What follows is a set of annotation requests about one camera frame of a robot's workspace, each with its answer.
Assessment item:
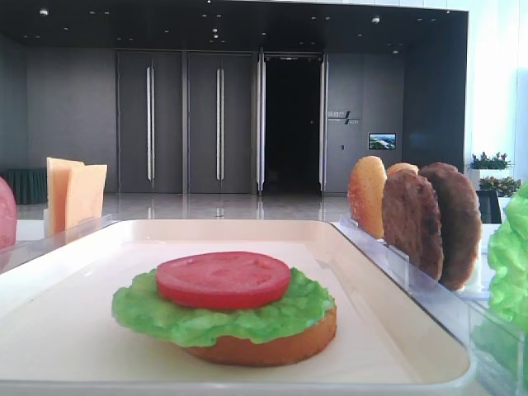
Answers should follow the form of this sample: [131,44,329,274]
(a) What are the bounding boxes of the orange cheese slice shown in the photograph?
[65,164,107,229]
[46,157,84,235]

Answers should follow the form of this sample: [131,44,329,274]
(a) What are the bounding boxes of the golden bun slice far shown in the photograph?
[387,163,419,177]

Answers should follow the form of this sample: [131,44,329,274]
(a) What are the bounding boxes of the brown meat patty front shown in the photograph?
[382,169,444,281]

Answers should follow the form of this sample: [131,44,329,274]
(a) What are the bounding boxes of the green draped table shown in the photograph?
[1,168,48,205]

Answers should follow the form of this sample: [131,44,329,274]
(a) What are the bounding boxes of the bottom bun slice on tray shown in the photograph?
[183,308,337,367]

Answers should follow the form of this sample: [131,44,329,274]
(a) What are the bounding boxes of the green lettuce leaf in holder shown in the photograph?
[488,189,527,330]

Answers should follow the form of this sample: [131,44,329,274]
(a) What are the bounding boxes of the orange cheese slice inner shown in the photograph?
[65,164,107,229]

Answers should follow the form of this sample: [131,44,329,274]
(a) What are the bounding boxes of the orange cheese slice outer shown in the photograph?
[46,157,84,235]

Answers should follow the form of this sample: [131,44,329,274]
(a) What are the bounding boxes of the clear acrylic rail right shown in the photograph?
[333,216,527,395]

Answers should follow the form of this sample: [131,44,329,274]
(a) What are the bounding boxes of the brown meat patty rear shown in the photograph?
[419,163,482,290]

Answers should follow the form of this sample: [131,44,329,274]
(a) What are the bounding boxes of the green lettuce leaf on tray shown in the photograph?
[111,267,336,347]

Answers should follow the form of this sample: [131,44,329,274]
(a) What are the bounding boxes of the clear acrylic rail left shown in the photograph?
[1,214,116,273]

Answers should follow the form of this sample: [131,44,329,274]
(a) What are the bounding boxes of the potted flower plants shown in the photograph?
[469,152,521,197]

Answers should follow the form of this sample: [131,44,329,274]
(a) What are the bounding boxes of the red tomato slice on tray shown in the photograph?
[155,251,291,310]

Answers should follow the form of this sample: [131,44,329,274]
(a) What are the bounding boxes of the golden bun slice near tray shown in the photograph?
[347,156,387,239]

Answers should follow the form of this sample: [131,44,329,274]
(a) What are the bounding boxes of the wall display screen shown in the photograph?
[368,134,396,150]

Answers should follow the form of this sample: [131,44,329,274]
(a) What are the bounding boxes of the cream rectangular tray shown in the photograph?
[1,219,475,395]

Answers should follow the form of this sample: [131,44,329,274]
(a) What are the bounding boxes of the brown meat patty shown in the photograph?
[382,169,444,281]
[419,163,482,290]

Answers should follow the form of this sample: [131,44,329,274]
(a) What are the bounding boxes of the clear acrylic rail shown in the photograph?
[333,216,527,395]
[1,214,116,273]

